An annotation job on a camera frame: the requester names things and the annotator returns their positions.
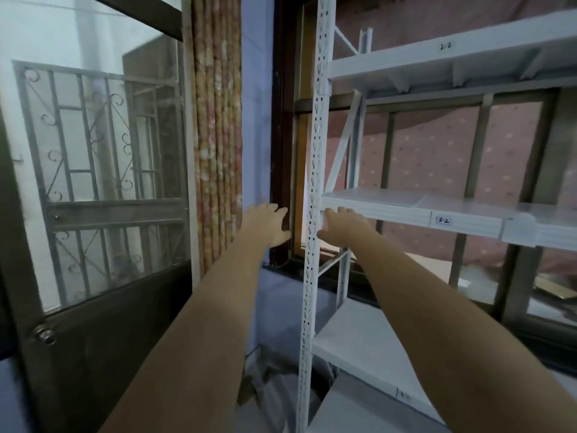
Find person's right hand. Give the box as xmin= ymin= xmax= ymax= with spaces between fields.
xmin=317 ymin=206 xmax=379 ymax=248

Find white divider clip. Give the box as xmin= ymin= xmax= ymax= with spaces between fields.
xmin=501 ymin=213 xmax=538 ymax=248

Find white metal shelving rack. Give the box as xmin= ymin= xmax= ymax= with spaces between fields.
xmin=295 ymin=0 xmax=577 ymax=433

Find metal window frame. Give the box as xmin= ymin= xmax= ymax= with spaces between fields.
xmin=293 ymin=76 xmax=577 ymax=352

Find flat cardboard pieces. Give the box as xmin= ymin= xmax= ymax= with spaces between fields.
xmin=534 ymin=272 xmax=577 ymax=301

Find metal security grille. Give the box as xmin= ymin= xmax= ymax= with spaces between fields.
xmin=12 ymin=60 xmax=190 ymax=307

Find person's right forearm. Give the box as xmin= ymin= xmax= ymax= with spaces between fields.
xmin=351 ymin=229 xmax=577 ymax=433

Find dark glass panel door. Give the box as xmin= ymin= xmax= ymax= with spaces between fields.
xmin=0 ymin=0 xmax=195 ymax=433

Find brown patterned curtain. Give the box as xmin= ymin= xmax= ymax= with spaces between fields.
xmin=189 ymin=0 xmax=244 ymax=278

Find person's left hand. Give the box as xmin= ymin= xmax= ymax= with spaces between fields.
xmin=241 ymin=202 xmax=292 ymax=249

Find pink dotted curtain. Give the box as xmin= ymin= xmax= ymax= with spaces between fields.
xmin=324 ymin=0 xmax=577 ymax=275

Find person's left forearm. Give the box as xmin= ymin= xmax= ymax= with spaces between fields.
xmin=99 ymin=238 xmax=280 ymax=433

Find round metal door lock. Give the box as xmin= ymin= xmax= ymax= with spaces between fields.
xmin=34 ymin=323 xmax=58 ymax=346

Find white divider panel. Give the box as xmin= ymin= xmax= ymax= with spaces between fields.
xmin=322 ymin=188 xmax=429 ymax=209

